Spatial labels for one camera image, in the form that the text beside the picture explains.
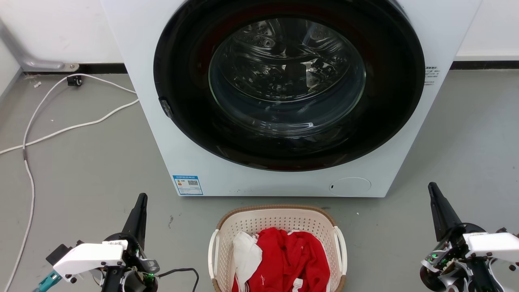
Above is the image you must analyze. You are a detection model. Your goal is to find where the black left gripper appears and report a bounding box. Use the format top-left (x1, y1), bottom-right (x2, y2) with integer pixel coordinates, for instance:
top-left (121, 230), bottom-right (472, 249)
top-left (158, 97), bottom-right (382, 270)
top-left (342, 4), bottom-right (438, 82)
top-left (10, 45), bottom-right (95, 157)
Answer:
top-left (100, 193), bottom-right (160, 292)

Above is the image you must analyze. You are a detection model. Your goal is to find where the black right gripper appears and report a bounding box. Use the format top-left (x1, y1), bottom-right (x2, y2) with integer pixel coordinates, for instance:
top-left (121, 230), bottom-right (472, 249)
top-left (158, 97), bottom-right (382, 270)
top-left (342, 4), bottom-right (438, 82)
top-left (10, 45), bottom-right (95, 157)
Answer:
top-left (419, 182), bottom-right (505, 292)

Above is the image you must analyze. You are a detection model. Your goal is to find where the cream perforated laundry basket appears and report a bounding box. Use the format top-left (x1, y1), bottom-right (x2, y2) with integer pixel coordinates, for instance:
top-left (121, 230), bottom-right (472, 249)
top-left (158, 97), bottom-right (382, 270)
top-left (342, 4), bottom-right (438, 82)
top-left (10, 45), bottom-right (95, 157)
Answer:
top-left (208, 204), bottom-right (348, 292)

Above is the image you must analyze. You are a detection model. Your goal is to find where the blue energy label sticker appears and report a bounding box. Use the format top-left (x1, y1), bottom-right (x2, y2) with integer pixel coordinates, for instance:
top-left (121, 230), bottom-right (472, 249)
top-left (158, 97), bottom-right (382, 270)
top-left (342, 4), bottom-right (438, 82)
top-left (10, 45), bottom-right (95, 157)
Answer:
top-left (172, 175), bottom-right (204, 196)

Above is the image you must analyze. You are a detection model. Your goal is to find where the round white filter cover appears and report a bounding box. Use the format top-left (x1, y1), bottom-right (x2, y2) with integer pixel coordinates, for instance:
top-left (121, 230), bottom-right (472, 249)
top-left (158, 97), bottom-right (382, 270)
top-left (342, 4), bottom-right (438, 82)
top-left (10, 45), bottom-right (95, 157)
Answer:
top-left (328, 177), bottom-right (372, 197)

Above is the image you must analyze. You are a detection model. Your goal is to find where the teal connector piece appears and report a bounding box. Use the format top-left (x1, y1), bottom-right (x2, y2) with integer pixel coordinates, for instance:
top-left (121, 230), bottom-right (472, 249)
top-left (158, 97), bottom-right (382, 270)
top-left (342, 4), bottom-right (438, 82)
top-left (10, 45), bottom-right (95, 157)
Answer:
top-left (34, 271), bottom-right (62, 292)

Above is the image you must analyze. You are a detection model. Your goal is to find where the white garment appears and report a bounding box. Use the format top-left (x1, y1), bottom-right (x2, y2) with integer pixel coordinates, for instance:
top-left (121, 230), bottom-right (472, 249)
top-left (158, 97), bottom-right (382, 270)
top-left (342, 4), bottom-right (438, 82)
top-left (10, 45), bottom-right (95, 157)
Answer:
top-left (232, 231), bottom-right (263, 292)

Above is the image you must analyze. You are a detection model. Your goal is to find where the grey text warning sticker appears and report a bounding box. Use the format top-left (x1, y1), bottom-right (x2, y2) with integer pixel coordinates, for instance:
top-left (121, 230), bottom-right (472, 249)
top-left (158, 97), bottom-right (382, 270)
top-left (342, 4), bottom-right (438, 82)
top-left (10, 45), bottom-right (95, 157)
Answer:
top-left (424, 66), bottom-right (441, 86)

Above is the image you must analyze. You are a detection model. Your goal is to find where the black round washer door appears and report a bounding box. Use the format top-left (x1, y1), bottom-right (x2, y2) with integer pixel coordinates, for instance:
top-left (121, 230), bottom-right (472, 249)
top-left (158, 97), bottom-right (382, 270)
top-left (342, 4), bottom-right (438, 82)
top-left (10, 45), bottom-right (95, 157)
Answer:
top-left (153, 0), bottom-right (426, 172)

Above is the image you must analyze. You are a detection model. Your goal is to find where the red garment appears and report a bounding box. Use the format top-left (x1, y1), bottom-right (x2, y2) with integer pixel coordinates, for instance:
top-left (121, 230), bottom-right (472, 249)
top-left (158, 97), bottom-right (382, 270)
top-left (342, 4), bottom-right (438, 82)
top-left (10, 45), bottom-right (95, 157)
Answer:
top-left (232, 227), bottom-right (331, 292)

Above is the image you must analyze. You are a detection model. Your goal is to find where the white front-load washing machine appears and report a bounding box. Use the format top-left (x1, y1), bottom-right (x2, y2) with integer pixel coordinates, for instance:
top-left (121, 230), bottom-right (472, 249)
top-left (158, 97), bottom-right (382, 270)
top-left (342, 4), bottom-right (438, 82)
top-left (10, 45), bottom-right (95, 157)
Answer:
top-left (100, 0), bottom-right (483, 198)

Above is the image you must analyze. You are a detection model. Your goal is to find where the thin black left gripper cable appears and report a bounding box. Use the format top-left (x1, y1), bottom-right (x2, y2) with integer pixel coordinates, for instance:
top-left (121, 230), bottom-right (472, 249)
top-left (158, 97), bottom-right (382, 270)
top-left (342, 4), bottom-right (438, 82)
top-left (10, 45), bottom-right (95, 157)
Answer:
top-left (157, 268), bottom-right (200, 292)

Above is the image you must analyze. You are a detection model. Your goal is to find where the thin white cable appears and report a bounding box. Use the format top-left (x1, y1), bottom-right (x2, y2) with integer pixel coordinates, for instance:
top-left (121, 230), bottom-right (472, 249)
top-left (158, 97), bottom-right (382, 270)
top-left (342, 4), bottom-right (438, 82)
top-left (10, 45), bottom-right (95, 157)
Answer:
top-left (3, 73), bottom-right (137, 292)

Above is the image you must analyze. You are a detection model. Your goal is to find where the thick white power cable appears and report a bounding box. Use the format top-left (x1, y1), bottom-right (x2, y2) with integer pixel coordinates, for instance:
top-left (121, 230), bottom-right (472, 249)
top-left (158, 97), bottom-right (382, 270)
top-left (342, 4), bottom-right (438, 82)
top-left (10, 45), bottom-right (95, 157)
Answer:
top-left (0, 98), bottom-right (140, 155)

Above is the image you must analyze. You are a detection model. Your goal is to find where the grey wall pipe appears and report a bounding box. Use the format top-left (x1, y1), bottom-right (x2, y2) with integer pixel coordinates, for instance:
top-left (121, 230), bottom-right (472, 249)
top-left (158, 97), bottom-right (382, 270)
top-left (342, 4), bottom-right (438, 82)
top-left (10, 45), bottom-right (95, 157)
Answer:
top-left (0, 19), bottom-right (80, 72)

